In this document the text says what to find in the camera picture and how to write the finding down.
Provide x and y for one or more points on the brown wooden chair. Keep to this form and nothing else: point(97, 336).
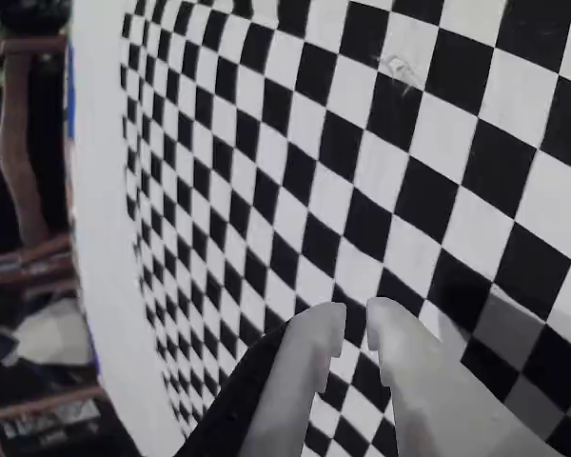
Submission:
point(14, 143)

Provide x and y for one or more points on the blue tape strip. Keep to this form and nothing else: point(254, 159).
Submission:
point(71, 95)
point(96, 359)

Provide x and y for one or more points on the black white checkered mat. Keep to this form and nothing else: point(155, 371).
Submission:
point(361, 166)

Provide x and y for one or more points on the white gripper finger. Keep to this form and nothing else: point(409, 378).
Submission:
point(423, 404)

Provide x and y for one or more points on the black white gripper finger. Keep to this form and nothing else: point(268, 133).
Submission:
point(285, 381)

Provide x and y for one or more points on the light wooden bookshelf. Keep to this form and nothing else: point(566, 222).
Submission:
point(52, 397)

